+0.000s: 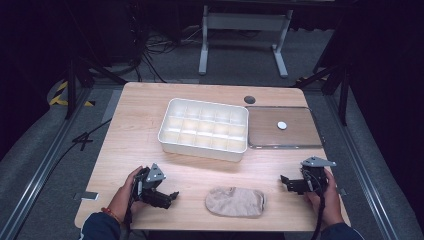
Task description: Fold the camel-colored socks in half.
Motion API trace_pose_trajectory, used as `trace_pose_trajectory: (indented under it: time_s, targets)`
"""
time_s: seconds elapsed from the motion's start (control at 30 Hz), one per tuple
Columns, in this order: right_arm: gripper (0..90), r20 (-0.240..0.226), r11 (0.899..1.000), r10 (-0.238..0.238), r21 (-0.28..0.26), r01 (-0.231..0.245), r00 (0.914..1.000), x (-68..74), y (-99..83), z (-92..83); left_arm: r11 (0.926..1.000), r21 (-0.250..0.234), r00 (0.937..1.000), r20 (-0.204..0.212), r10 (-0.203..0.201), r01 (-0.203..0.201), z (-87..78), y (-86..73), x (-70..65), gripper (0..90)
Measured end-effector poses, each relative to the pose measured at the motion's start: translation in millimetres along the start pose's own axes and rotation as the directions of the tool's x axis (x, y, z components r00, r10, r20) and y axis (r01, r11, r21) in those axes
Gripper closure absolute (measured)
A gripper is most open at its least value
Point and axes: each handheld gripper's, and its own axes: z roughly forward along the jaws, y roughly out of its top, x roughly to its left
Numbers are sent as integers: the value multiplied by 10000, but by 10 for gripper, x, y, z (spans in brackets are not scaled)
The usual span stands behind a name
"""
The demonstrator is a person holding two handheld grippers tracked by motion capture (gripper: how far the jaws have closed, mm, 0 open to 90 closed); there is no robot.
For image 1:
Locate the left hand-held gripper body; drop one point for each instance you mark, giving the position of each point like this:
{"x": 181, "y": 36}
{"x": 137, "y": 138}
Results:
{"x": 150, "y": 181}

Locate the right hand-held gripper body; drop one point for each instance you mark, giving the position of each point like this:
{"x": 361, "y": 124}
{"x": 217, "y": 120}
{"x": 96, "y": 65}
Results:
{"x": 315, "y": 173}

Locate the beige sock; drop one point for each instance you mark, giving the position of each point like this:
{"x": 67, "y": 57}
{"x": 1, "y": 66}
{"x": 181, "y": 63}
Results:
{"x": 235, "y": 202}

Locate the person's left hand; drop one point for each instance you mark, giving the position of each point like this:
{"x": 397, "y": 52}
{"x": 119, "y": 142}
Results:
{"x": 121, "y": 198}

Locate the person's right hand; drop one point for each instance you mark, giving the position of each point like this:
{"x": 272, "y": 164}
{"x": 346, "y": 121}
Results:
{"x": 331, "y": 203}

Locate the grey tape strip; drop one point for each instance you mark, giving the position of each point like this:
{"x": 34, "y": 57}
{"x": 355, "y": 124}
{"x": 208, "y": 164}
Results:
{"x": 342, "y": 191}
{"x": 86, "y": 196}

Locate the clear lid with white knob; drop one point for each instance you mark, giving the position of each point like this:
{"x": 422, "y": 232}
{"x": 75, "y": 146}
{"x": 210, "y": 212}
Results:
{"x": 283, "y": 136}

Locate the white divided storage box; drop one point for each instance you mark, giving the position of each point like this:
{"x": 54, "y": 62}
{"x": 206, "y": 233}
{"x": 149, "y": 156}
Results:
{"x": 203, "y": 128}

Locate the black tape floor mark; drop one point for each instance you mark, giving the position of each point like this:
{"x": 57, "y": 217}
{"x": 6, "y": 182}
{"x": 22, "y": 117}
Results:
{"x": 82, "y": 140}

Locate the black metal stand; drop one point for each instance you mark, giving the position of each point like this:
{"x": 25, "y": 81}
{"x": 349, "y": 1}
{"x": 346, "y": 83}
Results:
{"x": 70, "y": 90}
{"x": 343, "y": 96}

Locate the dark round table grommet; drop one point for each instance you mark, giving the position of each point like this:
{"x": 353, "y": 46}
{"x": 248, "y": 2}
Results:
{"x": 249, "y": 99}

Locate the yellow and black floor tape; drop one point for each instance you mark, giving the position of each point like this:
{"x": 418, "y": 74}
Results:
{"x": 58, "y": 98}

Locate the aluminium floor rail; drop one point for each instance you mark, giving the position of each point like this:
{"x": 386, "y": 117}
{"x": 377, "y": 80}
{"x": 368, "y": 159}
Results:
{"x": 360, "y": 160}
{"x": 40, "y": 173}

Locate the white metal desk frame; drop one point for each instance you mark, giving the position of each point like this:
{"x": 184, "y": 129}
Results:
{"x": 245, "y": 21}

